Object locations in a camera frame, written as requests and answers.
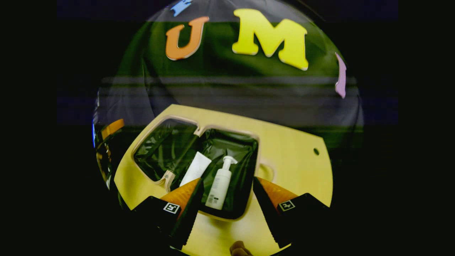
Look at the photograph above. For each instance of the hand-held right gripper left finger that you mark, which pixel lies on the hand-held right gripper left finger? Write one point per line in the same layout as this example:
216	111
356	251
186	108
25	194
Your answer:
192	209

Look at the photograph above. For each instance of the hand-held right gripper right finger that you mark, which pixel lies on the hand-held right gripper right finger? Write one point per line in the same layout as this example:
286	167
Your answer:
265	206

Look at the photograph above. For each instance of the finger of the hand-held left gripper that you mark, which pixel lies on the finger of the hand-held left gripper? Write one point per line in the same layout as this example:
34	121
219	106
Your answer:
113	128

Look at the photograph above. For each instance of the white pump bottle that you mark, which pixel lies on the white pump bottle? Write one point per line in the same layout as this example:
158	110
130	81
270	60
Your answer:
219	185

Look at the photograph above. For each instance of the white squeeze tube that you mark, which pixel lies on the white squeeze tube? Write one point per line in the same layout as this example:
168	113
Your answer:
196	169

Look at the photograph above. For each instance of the beige suitcase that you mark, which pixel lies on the beige suitcase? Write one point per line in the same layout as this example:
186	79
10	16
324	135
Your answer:
167	149

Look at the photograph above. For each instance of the black backdrop cloth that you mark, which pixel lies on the black backdrop cloth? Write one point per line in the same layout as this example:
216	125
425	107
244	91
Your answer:
220	85

